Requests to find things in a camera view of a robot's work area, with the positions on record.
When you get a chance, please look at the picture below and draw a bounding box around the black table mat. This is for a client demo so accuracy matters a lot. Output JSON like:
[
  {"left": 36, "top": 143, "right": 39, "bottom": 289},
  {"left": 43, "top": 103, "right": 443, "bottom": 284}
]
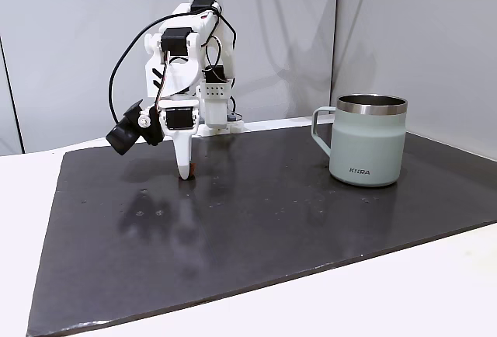
[{"left": 26, "top": 124, "right": 497, "bottom": 337}]

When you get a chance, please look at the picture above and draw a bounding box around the small red-brown cube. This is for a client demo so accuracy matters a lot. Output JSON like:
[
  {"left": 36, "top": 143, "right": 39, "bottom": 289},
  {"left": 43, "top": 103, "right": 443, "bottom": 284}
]
[{"left": 177, "top": 162, "right": 198, "bottom": 183}]

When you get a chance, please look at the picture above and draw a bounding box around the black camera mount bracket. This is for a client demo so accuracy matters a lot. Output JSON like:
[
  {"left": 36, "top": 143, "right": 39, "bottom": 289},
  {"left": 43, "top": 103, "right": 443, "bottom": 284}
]
[{"left": 140, "top": 108, "right": 164, "bottom": 148}]

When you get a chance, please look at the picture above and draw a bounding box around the black oval camera box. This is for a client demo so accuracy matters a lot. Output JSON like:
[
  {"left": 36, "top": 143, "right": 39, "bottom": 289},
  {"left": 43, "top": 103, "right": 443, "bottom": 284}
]
[{"left": 105, "top": 99, "right": 145, "bottom": 157}]

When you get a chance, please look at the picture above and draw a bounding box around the pale green steel mug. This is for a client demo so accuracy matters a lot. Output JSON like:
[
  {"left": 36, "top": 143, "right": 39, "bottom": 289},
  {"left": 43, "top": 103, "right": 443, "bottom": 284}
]
[{"left": 311, "top": 93, "right": 409, "bottom": 189}]

